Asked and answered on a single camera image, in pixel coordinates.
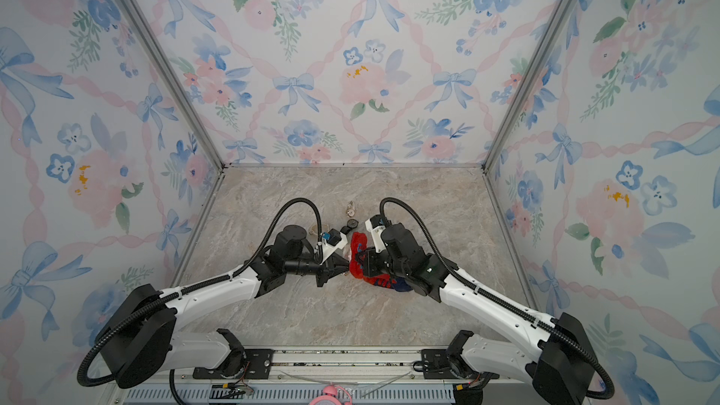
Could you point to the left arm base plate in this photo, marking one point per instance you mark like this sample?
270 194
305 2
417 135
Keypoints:
256 363

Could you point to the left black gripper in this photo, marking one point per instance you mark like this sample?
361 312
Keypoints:
332 268

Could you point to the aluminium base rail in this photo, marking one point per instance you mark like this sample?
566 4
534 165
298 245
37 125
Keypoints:
349 363

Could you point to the pink round object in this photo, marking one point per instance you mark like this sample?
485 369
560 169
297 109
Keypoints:
333 395

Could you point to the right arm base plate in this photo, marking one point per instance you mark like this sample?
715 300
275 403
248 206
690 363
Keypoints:
437 364

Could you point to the red blue patterned cloth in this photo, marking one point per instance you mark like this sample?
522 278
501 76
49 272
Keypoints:
360 242

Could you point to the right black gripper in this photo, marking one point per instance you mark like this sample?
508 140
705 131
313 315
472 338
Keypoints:
368 261

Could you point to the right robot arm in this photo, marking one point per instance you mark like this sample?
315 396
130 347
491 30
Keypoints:
553 355

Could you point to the black watch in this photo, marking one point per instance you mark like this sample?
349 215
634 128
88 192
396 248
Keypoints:
350 226

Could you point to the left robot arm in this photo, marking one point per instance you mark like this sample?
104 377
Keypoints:
147 335

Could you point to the small gold watch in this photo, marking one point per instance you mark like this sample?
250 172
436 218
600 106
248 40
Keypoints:
351 209

